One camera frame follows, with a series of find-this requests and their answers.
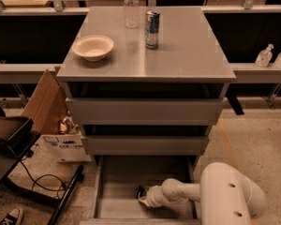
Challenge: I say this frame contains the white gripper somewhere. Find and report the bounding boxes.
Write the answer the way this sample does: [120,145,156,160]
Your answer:
[138,186,164,208]

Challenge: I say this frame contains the dark blue rxbar wrapper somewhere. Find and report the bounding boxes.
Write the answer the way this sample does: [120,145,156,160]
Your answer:
[136,186,148,199]

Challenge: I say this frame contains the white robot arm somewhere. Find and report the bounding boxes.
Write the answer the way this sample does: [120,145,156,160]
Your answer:
[137,162,267,225]

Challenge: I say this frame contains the bottom grey drawer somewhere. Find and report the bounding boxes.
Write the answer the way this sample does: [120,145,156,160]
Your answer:
[80,156,201,225]

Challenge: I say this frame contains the grey drawer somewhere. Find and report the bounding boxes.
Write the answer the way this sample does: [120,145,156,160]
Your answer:
[66,98,223,126]
[80,156,201,225]
[81,136,209,156]

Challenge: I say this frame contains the middle grey drawer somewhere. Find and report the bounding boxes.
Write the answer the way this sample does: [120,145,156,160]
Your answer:
[81,136,209,156]

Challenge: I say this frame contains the top grey drawer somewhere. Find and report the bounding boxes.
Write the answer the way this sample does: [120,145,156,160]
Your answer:
[66,98,223,126]

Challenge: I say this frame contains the grey drawer cabinet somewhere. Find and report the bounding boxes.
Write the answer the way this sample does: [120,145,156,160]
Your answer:
[56,6,237,164]

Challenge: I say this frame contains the white printed box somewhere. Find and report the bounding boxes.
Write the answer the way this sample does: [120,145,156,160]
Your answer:
[41,134,91,162]

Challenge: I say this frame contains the brown cardboard box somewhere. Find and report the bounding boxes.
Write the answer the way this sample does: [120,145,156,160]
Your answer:
[22,70,67,135]

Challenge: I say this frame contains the black white sneaker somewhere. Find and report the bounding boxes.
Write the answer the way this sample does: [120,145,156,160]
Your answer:
[0,207,23,225]

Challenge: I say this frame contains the brown bag on table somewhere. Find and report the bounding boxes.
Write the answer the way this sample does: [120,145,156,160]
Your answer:
[0,107,34,158]

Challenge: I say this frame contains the white paper bowl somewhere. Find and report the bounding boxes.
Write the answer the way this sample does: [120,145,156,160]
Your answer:
[72,35,114,62]

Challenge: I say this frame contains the blue silver drink can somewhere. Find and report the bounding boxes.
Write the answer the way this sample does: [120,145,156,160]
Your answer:
[145,9,160,49]

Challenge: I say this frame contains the clear plastic water bottle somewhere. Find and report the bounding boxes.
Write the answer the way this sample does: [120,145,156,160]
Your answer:
[124,0,139,28]

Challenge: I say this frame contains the black cable on floor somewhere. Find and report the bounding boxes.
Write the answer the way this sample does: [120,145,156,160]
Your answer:
[19,153,69,201]

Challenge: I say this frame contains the black table with frame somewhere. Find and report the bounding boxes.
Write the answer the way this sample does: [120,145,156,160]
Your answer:
[0,130,85,225]

